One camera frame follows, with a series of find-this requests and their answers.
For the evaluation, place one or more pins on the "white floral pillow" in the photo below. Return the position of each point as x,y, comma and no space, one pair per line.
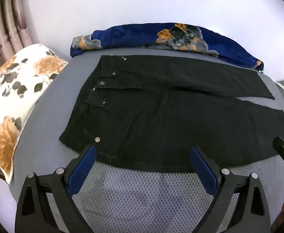
16,106

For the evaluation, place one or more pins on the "blue printed blanket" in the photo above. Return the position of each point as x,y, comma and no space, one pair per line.
122,35

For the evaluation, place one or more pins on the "beige pleated curtain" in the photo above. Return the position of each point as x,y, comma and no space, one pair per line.
8,29

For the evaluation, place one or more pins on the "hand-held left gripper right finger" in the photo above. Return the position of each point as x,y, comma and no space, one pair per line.
202,167

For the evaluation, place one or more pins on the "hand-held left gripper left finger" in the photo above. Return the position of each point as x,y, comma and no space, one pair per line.
84,167

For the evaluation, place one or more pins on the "black pants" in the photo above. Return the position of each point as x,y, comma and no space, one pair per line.
156,116

